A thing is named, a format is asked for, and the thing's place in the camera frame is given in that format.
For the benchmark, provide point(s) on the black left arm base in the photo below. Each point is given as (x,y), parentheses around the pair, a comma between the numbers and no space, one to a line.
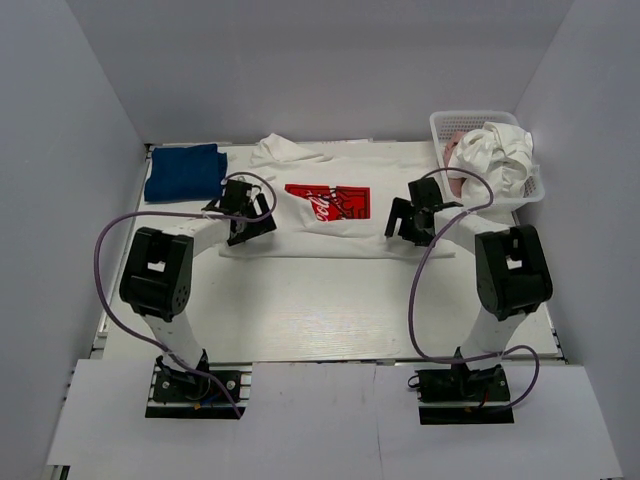
(181,395)

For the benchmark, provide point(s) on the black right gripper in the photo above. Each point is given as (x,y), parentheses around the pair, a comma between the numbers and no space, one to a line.
(405,223)

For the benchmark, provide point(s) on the pink printed t shirt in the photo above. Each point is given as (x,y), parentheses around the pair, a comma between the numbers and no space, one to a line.
(455,183)

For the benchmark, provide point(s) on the white Coca-Cola t shirt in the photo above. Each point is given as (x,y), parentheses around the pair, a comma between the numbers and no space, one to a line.
(331,205)

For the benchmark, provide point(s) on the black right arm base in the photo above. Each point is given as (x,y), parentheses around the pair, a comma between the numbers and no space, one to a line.
(455,396)

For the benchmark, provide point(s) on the crumpled white t shirt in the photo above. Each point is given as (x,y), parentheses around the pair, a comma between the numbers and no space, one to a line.
(497,157)

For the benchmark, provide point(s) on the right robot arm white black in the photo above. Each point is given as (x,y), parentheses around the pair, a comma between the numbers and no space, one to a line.
(512,277)

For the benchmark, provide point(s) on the folded blue t shirt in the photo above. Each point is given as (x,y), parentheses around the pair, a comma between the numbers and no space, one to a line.
(180,174)

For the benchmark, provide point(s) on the white perforated plastic basket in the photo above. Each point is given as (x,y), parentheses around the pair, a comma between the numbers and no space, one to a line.
(444,123)

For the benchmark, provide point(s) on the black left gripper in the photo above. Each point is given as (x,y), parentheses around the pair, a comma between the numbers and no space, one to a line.
(251,220)

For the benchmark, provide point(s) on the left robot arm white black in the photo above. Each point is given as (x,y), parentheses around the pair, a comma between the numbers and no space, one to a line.
(157,278)

